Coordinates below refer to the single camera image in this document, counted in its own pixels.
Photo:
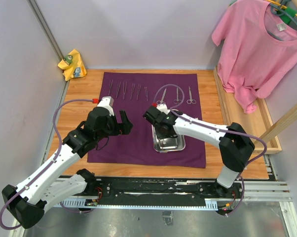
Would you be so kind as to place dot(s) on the yellow hoop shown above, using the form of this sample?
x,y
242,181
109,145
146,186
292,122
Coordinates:
x,y
296,14

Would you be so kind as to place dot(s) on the aluminium rail frame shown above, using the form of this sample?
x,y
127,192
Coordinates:
x,y
172,208

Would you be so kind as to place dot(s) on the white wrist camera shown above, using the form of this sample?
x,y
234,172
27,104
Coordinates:
x,y
107,103
163,108

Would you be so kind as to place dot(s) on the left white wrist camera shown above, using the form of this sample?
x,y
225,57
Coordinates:
x,y
107,103

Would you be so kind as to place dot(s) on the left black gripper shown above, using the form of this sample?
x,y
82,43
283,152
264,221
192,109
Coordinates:
x,y
124,128

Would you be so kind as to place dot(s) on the pink t-shirt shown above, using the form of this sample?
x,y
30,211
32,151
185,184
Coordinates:
x,y
258,50

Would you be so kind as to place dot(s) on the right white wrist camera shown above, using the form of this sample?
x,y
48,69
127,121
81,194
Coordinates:
x,y
163,108

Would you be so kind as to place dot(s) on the green hanger clip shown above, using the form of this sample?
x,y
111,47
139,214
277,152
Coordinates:
x,y
288,15

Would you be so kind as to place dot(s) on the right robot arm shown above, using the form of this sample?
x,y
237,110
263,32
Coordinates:
x,y
235,146

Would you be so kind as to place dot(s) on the steel instrument tray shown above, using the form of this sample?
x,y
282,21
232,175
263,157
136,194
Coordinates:
x,y
168,144

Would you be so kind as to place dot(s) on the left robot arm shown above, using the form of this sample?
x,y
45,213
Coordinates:
x,y
32,198

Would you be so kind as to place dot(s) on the yellow paper bag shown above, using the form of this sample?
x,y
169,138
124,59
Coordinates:
x,y
72,66

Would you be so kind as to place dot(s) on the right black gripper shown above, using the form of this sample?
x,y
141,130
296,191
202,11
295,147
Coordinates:
x,y
161,136

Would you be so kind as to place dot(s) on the aluminium corner post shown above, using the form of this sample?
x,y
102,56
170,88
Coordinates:
x,y
45,27

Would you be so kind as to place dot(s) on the wooden beam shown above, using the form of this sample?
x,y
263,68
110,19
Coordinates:
x,y
286,120

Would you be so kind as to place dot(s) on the grey clothes hanger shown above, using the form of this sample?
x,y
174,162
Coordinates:
x,y
284,19

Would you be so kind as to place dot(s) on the steel scissors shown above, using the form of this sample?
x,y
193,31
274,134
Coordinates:
x,y
190,100
161,101
177,100

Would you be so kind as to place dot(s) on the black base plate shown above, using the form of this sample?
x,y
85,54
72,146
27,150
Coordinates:
x,y
154,193

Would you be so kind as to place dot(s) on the wooden tray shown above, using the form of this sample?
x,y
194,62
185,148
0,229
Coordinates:
x,y
256,123

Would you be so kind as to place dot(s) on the purple surgical wrap cloth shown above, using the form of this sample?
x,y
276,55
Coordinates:
x,y
137,147

